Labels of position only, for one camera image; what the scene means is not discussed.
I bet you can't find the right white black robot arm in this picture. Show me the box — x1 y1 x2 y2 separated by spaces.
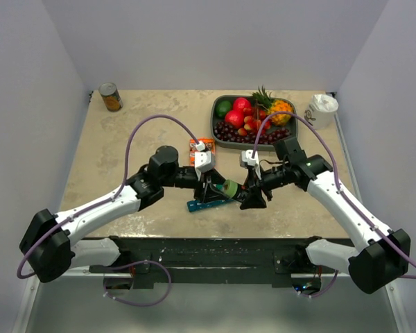
235 138 410 294

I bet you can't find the tin can with fruit label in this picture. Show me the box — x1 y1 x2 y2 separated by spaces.
98 83 123 112

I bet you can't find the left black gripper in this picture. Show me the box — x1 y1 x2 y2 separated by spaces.
162 168 229 204

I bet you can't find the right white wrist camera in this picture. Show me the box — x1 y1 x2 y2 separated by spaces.
239 149 261 179

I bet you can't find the purple grape bunch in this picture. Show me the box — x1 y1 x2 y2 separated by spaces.
214 121 291 145

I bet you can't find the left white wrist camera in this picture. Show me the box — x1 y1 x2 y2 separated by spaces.
194 140 216 175

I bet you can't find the upper red apple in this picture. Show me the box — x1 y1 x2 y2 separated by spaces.
232 97 252 112

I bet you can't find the white paper towel roll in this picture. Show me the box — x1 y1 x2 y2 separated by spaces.
304 94 339 130

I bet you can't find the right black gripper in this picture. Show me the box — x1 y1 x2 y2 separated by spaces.
240 162 291 209

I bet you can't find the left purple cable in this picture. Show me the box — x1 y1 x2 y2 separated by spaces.
16 114 202 279

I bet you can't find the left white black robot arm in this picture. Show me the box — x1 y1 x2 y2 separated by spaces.
19 146 225 283

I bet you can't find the teal weekly pill organizer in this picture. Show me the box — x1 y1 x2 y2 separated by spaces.
187 199 233 213

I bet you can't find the purple cable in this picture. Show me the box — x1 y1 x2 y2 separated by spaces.
253 111 416 280
16 114 202 279

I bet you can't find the aluminium frame rail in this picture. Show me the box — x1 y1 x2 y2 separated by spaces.
334 115 412 332

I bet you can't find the red apple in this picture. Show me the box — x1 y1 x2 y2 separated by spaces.
224 110 245 129
232 97 252 112

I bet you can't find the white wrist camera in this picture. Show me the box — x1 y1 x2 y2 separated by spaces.
194 140 216 175
239 149 261 179

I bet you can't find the toy pineapple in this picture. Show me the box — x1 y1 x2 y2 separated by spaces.
252 85 294 126

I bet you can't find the orange cardboard box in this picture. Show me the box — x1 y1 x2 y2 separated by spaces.
189 137 216 167

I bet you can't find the green black pill bottle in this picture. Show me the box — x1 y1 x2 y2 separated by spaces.
221 180 248 202

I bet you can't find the green lime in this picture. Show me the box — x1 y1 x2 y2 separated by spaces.
215 101 232 119

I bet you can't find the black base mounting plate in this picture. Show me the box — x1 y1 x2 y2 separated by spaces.
89 236 351 289

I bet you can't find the lower red apple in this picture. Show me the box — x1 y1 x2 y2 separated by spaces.
224 110 245 129

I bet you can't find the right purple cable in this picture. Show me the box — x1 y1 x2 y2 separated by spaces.
253 111 416 280

